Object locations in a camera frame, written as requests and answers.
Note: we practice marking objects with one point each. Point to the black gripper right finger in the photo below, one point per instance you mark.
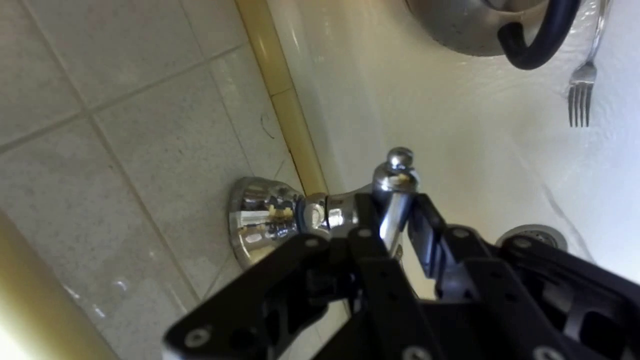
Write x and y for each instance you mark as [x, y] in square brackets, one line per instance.
[521, 301]

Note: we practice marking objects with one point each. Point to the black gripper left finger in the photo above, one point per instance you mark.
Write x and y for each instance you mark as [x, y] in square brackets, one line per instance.
[266, 301]

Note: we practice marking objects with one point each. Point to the metal sink drain strainer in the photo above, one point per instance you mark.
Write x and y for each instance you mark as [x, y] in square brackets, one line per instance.
[533, 233]

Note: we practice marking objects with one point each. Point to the white kitchen sink basin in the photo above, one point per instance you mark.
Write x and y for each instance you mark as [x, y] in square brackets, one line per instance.
[452, 121]

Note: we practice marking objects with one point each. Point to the metal fork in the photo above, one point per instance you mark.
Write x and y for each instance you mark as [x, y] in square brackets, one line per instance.
[580, 92]

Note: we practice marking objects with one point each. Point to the chrome wall faucet with spout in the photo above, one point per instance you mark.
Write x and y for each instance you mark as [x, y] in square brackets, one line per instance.
[266, 216]

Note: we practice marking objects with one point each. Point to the window with cream frame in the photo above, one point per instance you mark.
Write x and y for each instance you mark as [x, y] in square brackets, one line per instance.
[40, 301]

